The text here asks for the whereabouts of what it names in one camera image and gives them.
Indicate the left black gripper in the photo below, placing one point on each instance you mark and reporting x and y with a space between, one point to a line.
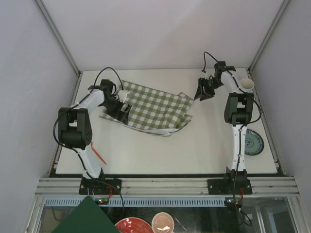
124 116

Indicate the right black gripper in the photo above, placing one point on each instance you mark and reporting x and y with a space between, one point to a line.
200 93

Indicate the green white checkered cloth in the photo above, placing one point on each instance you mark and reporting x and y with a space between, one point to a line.
156 112

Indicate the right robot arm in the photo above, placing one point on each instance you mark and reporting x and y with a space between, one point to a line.
238 113

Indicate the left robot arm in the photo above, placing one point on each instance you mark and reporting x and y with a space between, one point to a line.
74 124

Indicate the orange plastic spoon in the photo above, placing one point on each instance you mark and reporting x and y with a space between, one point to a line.
98 155

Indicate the light blue mug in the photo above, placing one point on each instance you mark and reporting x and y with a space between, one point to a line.
247 85

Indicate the blue patterned plate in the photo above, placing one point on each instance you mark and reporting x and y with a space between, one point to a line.
254 143

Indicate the green board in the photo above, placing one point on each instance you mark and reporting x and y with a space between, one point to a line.
87 217

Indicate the red plate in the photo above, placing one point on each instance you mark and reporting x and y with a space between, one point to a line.
133 225

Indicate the pink bowl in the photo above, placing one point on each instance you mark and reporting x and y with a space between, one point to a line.
163 223

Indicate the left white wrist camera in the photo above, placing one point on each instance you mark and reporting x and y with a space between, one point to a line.
122 95

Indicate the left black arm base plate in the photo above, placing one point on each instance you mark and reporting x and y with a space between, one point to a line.
99 187

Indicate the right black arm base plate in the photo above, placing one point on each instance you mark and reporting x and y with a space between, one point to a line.
220 187

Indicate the perforated grey cable tray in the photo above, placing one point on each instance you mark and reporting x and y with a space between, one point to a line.
141 202

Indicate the aluminium frame rail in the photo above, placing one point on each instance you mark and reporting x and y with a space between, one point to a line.
170 187

